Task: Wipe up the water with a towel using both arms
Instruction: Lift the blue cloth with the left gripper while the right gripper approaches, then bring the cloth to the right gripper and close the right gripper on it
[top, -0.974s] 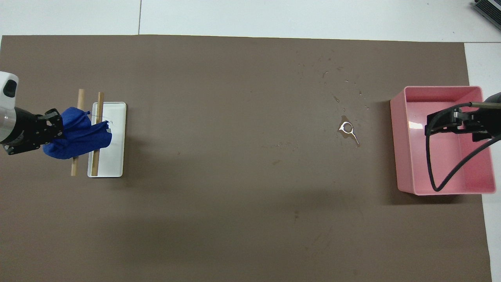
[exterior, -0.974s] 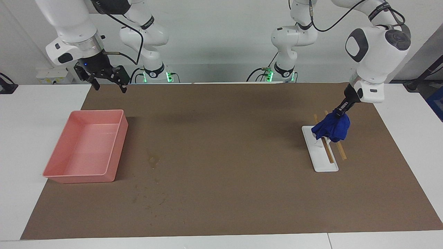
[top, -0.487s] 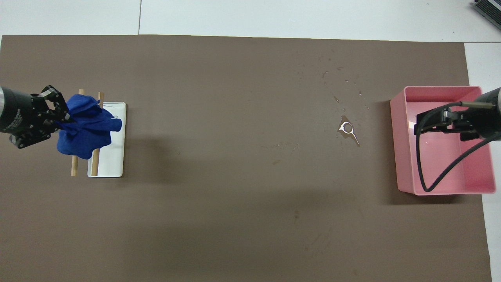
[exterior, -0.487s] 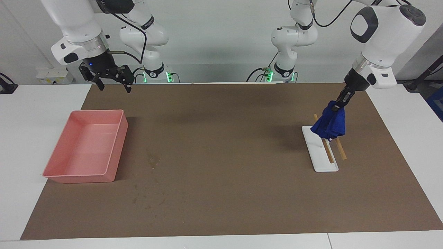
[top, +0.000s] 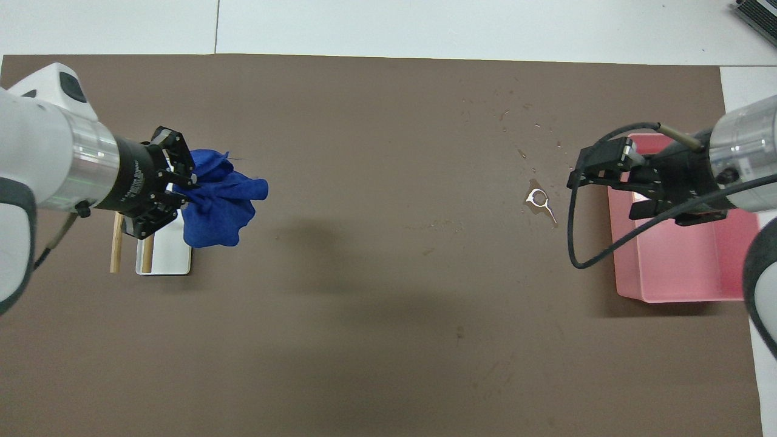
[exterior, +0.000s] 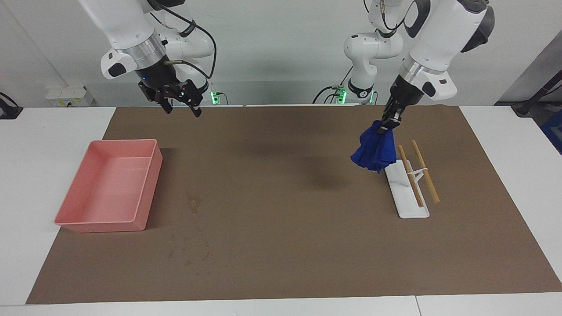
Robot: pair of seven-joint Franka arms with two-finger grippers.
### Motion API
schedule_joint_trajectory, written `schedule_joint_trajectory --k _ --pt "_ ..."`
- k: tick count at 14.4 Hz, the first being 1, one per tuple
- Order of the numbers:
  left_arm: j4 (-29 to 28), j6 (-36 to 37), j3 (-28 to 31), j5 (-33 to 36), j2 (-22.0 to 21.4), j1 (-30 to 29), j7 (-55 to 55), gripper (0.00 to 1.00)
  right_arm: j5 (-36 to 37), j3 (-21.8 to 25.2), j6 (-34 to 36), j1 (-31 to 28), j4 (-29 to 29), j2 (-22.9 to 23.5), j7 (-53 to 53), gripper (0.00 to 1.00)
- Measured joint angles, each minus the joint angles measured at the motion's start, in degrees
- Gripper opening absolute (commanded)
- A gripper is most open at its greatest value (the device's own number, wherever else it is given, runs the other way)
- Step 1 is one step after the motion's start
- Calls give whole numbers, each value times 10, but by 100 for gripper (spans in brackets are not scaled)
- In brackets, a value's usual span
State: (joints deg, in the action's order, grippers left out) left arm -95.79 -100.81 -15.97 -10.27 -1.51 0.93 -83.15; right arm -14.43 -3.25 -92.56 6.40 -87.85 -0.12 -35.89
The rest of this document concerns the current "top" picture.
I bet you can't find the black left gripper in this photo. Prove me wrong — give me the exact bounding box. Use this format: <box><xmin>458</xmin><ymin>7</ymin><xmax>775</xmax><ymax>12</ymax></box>
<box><xmin>97</xmin><ymin>126</ymin><xmax>196</xmax><ymax>239</ymax></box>

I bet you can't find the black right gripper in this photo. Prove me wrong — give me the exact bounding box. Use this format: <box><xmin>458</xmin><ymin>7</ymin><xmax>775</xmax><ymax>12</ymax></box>
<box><xmin>568</xmin><ymin>130</ymin><xmax>727</xmax><ymax>226</ymax></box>

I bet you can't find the blue towel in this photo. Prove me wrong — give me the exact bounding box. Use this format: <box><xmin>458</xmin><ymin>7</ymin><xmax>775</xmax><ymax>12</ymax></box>
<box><xmin>172</xmin><ymin>149</ymin><xmax>269</xmax><ymax>248</ymax></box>

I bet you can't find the water puddle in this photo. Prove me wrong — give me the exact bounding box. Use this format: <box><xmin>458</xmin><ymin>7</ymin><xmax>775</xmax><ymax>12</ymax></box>
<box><xmin>523</xmin><ymin>178</ymin><xmax>559</xmax><ymax>229</ymax></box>

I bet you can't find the white rack base tray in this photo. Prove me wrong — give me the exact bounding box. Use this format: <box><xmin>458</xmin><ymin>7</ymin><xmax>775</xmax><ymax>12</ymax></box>
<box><xmin>135</xmin><ymin>163</ymin><xmax>194</xmax><ymax>276</ymax></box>

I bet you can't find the pink plastic bin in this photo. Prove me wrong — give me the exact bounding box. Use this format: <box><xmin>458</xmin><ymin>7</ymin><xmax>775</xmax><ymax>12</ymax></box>
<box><xmin>607</xmin><ymin>133</ymin><xmax>762</xmax><ymax>303</ymax></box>

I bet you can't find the brown table mat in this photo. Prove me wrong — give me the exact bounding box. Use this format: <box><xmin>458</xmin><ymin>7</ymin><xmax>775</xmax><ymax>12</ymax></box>
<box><xmin>0</xmin><ymin>53</ymin><xmax>764</xmax><ymax>437</ymax></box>

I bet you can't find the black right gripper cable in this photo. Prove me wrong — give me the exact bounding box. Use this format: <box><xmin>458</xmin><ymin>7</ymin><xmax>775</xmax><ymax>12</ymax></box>
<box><xmin>567</xmin><ymin>121</ymin><xmax>777</xmax><ymax>269</ymax></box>

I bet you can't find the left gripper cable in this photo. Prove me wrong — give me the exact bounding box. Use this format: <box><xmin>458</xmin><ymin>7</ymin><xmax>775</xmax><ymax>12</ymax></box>
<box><xmin>33</xmin><ymin>205</ymin><xmax>93</xmax><ymax>271</ymax></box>

